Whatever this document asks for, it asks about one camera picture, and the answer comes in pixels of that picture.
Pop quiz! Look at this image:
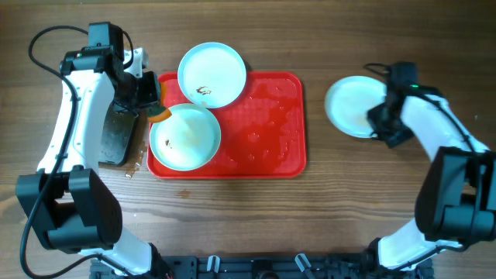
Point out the orange green sponge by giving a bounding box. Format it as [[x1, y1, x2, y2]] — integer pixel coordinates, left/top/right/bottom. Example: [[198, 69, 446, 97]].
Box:
[[146, 82, 171, 123]]

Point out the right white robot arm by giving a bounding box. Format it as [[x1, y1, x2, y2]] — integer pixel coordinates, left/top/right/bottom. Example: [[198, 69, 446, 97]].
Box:
[[364, 62, 495, 274]]

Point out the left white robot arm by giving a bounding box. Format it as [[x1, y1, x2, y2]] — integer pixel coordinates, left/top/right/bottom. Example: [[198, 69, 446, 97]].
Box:
[[15, 22, 174, 278]]

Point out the left black cable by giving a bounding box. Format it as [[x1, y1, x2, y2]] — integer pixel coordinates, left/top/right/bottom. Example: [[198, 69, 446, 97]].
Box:
[[19, 25, 135, 279]]

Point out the red plastic tray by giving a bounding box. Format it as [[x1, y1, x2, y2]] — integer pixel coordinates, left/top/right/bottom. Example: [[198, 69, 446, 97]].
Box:
[[146, 71, 307, 180]]

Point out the white plate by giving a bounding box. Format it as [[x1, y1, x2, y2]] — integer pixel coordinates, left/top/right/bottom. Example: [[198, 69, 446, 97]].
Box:
[[324, 76, 386, 139], [150, 103, 222, 171], [177, 42, 247, 109]]

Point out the black water tray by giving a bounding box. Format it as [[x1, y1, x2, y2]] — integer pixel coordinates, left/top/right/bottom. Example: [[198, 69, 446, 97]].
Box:
[[99, 105, 139, 166]]

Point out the black mounting rail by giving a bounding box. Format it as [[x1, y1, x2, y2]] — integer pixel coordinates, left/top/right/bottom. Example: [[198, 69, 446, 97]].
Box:
[[89, 253, 434, 279]]

